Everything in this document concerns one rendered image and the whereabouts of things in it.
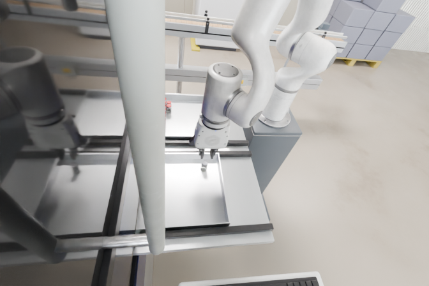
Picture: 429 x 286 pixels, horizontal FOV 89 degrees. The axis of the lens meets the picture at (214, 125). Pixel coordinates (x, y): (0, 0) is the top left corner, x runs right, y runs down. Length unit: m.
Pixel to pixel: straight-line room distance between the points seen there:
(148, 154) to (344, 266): 1.88
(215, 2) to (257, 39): 2.76
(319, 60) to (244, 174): 0.50
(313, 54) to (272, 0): 0.45
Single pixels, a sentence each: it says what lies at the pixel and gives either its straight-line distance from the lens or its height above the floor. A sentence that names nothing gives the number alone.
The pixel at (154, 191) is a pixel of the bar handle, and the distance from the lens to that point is 0.21.
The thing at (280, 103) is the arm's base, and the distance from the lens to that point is 1.05.
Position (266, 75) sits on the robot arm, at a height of 1.34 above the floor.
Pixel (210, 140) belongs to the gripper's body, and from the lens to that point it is 0.65.
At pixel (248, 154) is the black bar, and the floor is 0.90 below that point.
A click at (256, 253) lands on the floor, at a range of 1.71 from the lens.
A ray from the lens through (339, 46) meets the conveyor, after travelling 2.21.
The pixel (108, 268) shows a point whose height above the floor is 1.21.
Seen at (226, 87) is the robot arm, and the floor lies 1.29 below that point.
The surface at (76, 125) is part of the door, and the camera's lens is 0.24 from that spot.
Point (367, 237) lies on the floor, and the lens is 2.19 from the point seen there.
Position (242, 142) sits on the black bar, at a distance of 0.92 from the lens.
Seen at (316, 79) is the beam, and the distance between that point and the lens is 2.35.
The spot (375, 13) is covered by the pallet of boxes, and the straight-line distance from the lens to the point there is 4.14.
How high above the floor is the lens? 1.58
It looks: 45 degrees down
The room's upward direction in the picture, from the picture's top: 13 degrees clockwise
